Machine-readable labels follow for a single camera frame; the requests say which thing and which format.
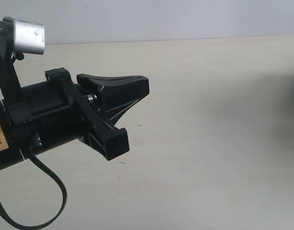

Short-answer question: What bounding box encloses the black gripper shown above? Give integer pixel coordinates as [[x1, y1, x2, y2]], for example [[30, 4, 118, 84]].
[[2, 68, 150, 161]]

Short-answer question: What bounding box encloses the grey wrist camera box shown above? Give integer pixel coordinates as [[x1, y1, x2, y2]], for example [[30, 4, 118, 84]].
[[0, 16, 46, 58]]

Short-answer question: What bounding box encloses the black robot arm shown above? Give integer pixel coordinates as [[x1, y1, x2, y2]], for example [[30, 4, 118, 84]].
[[0, 68, 150, 170]]

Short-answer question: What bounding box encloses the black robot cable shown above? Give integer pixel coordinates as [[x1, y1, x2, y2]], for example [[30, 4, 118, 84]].
[[0, 141, 68, 230]]

